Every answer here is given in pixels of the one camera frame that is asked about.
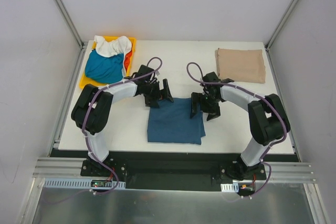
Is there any white t-shirt in tray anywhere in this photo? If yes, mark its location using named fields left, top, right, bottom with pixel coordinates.
left=94, top=35, right=132, bottom=58

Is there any grey slotted cable duct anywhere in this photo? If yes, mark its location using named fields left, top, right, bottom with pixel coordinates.
left=220, top=183, right=239, bottom=193
left=44, top=178, right=126, bottom=190

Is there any aluminium frame post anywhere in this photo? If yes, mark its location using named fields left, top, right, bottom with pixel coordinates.
left=265, top=0, right=300, bottom=51
left=54, top=0, right=85, bottom=49

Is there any grey slotted cable duct right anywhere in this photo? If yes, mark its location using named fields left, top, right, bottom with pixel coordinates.
left=220, top=183, right=239, bottom=193

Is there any bright blue t-shirt in tray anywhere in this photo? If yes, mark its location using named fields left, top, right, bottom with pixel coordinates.
left=85, top=49, right=124, bottom=84

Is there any folded beige t-shirt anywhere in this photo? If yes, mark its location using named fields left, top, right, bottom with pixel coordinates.
left=215, top=48, right=266, bottom=83

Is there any aluminium frame post left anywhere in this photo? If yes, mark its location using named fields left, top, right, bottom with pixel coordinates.
left=54, top=0, right=85, bottom=49

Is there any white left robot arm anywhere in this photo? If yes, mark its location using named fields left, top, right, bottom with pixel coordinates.
left=71, top=65, right=174, bottom=176

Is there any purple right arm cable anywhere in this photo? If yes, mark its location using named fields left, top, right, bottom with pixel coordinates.
left=186, top=62, right=288, bottom=203

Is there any aluminium frame post right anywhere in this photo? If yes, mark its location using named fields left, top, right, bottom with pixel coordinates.
left=265, top=0, right=300, bottom=51

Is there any aluminium front rail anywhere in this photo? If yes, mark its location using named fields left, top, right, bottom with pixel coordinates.
left=33, top=157, right=317, bottom=184

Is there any grey slotted cable duct left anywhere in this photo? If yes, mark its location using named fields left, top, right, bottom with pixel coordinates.
left=44, top=178, right=126, bottom=190

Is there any dark blue t-shirt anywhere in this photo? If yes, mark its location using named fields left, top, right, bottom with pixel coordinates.
left=147, top=98, right=206, bottom=145

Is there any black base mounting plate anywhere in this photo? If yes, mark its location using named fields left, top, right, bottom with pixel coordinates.
left=80, top=151, right=268, bottom=190

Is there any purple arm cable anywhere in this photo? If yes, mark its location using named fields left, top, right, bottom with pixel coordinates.
left=186, top=62, right=288, bottom=203
left=41, top=57, right=163, bottom=205

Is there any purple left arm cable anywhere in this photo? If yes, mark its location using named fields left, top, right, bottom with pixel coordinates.
left=41, top=57, right=163, bottom=205

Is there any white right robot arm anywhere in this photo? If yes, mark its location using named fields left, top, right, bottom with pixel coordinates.
left=190, top=72, right=291, bottom=180

